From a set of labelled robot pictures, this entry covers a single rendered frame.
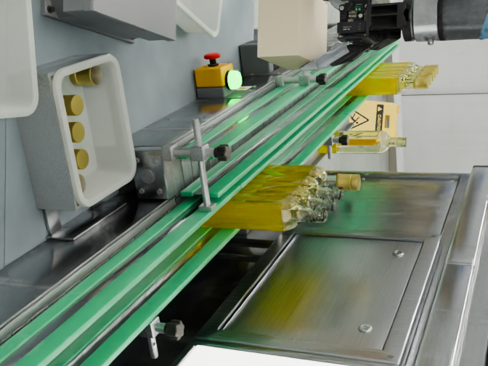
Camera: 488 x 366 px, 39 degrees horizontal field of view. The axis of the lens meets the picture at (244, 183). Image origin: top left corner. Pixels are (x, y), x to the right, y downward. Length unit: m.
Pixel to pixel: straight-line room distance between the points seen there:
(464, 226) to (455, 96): 5.74
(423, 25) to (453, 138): 6.20
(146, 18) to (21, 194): 0.38
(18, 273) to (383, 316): 0.59
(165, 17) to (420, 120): 6.14
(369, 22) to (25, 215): 0.63
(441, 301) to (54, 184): 0.67
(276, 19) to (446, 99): 6.09
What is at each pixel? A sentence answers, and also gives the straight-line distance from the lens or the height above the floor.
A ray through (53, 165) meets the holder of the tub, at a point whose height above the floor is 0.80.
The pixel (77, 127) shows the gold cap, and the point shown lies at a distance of 1.14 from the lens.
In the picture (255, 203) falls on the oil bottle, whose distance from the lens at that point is 1.27.
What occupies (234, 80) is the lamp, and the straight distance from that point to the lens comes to 1.59.
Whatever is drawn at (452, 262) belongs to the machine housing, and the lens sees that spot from 1.37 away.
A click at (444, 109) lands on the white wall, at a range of 7.26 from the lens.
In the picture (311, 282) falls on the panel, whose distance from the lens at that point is 1.30.
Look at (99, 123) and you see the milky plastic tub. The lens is 1.23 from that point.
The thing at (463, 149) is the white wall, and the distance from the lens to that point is 7.36.
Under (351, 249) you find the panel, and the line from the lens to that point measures 1.42.
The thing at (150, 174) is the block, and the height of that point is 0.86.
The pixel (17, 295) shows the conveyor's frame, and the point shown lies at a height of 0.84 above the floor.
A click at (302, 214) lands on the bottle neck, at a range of 1.26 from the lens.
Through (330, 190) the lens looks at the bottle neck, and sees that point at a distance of 1.36.
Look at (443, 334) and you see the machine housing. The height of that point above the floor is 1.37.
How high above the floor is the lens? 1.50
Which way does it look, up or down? 24 degrees down
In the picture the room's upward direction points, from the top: 92 degrees clockwise
